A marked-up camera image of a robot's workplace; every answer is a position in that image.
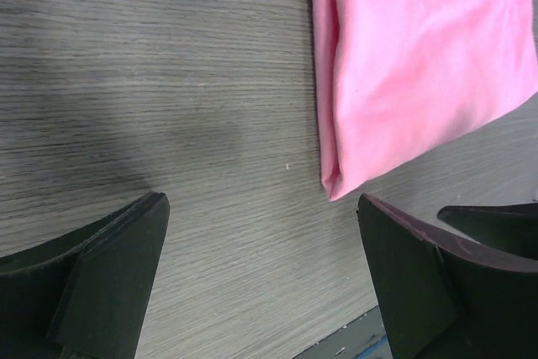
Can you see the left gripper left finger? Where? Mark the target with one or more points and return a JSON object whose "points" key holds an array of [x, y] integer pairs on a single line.
{"points": [[84, 294]]}

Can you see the pink t shirt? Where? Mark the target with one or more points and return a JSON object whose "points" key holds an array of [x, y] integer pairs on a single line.
{"points": [[396, 78]]}

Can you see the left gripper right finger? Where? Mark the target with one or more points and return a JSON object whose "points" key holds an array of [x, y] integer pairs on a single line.
{"points": [[444, 295]]}

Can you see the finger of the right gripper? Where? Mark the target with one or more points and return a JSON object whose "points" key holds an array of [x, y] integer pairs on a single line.
{"points": [[509, 228]]}

